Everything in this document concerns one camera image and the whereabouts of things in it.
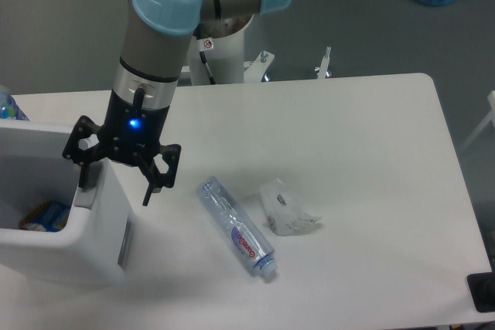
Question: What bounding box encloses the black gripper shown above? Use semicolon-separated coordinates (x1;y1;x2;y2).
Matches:
62;92;182;206

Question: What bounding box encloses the white trash can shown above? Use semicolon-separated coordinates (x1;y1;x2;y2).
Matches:
1;119;135;285

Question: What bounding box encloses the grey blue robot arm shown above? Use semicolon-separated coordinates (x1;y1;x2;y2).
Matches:
63;0;292;193

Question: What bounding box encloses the blue yellow trash package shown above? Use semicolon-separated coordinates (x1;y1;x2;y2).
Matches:
19;201;71;233

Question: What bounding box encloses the clear plastic water bottle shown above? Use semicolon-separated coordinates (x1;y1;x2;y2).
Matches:
196;176;278;281

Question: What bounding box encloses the clear plastic wrapper bag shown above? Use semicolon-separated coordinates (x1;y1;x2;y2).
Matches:
259;179;322;236

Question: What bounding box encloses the white furniture piece right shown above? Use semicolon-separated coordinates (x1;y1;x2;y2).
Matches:
459;91;495;153

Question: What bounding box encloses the black device at edge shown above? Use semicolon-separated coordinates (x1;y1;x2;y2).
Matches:
467;272;494;313

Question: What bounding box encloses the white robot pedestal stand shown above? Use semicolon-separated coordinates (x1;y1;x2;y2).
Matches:
179;12;333;86

